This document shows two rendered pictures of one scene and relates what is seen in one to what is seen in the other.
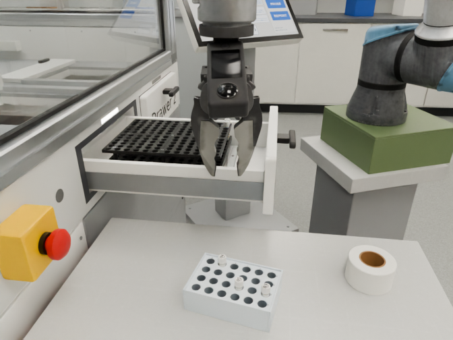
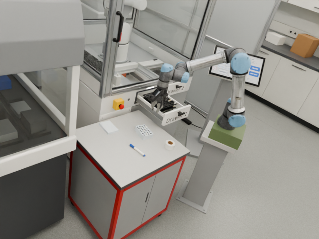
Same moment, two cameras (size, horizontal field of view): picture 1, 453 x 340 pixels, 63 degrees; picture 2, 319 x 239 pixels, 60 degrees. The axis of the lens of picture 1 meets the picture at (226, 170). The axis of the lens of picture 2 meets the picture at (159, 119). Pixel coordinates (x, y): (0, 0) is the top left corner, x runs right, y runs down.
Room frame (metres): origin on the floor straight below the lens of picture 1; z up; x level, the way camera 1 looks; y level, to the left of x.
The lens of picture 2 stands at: (-0.94, -0.90, 1.96)
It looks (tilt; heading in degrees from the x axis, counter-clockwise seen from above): 33 degrees down; 30
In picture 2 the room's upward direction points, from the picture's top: 15 degrees clockwise
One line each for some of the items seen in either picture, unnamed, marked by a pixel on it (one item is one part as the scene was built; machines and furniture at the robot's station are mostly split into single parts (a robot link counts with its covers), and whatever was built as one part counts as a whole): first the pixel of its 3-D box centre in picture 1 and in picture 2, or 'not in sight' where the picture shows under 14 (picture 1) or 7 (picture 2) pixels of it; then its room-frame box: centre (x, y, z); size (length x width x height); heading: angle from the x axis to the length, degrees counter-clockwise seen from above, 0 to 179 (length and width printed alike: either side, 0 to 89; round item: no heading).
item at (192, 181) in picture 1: (169, 151); (158, 102); (0.70, 0.12, 0.86); 0.40 x 0.26 x 0.06; 82
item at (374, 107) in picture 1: (378, 98); (228, 119); (0.94, -0.40, 0.91); 0.15 x 0.15 x 0.10
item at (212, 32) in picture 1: (226, 70); (161, 93); (0.52, 0.00, 1.07); 0.09 x 0.08 x 0.12; 1
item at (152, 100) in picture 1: (161, 102); (174, 88); (1.03, 0.19, 0.87); 0.29 x 0.02 x 0.11; 172
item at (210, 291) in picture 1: (234, 289); (143, 132); (0.40, -0.01, 0.78); 0.12 x 0.08 x 0.04; 71
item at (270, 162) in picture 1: (271, 152); (176, 114); (0.67, -0.09, 0.87); 0.29 x 0.02 x 0.11; 172
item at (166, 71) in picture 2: not in sight; (166, 72); (0.51, 0.00, 1.23); 0.09 x 0.08 x 0.11; 124
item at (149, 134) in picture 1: (173, 150); (159, 102); (0.70, 0.11, 0.87); 0.22 x 0.18 x 0.06; 82
